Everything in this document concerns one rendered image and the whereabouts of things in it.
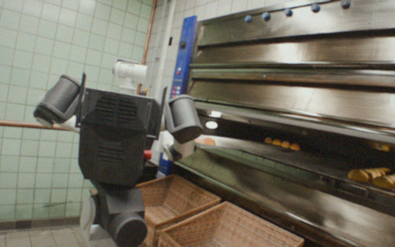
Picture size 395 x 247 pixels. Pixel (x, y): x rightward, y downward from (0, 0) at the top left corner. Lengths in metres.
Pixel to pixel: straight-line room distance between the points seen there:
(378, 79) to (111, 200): 1.18
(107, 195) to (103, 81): 1.98
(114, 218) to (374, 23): 1.35
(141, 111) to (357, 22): 1.11
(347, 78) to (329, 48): 0.19
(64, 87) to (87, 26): 1.82
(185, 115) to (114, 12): 2.09
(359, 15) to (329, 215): 0.96
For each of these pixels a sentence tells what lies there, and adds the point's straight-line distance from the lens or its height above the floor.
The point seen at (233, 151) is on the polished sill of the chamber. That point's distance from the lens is 1.73.
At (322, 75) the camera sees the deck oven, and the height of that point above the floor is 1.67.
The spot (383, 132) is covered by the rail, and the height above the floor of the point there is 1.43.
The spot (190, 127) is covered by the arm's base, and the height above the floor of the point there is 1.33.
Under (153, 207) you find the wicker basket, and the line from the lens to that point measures 2.16.
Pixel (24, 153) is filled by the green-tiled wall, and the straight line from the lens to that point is 2.73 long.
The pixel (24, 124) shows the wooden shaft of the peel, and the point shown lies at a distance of 1.44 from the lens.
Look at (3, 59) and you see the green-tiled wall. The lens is 2.65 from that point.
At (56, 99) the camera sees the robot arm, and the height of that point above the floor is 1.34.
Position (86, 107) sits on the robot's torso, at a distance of 0.81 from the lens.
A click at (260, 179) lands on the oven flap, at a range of 1.61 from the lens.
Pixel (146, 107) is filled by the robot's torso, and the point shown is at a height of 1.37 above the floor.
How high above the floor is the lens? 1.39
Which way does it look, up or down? 3 degrees down
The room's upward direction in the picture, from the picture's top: 10 degrees clockwise
